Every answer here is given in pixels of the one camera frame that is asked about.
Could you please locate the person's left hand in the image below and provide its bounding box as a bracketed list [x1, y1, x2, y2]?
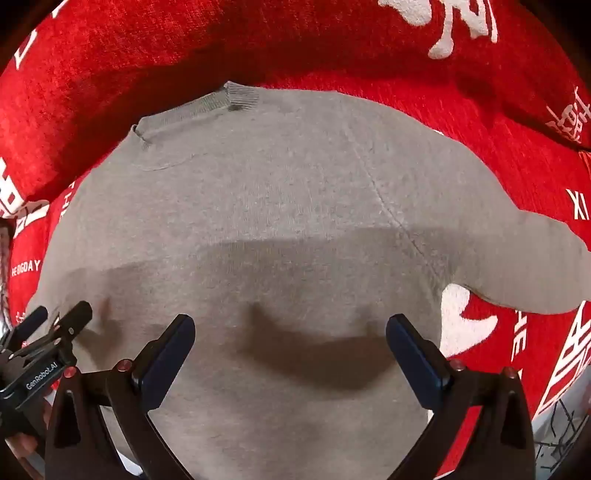
[0, 401, 51, 464]

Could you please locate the grey knit sweater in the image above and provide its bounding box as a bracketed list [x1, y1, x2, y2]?
[25, 80, 591, 480]

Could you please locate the red printed blanket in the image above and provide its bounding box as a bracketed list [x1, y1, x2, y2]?
[0, 0, 591, 478]

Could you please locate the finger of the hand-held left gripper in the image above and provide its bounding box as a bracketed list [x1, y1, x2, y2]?
[53, 301, 93, 343]
[9, 306, 48, 345]

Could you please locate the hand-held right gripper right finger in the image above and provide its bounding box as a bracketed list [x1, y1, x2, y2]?
[385, 314, 536, 480]

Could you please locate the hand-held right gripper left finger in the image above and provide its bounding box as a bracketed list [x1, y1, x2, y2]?
[45, 314, 197, 480]

